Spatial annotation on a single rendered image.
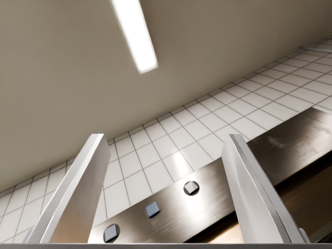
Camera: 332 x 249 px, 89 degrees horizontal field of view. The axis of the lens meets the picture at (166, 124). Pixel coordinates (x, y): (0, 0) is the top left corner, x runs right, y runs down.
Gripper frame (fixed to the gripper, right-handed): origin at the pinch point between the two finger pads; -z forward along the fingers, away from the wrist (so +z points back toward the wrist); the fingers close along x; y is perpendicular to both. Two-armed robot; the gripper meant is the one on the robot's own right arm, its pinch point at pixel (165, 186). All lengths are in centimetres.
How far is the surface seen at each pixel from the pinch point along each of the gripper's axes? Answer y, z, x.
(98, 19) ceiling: 5, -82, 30
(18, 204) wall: 78, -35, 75
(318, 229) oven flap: 44, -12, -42
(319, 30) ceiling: 20, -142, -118
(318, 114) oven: 39, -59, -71
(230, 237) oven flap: 53, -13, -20
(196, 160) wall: 54, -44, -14
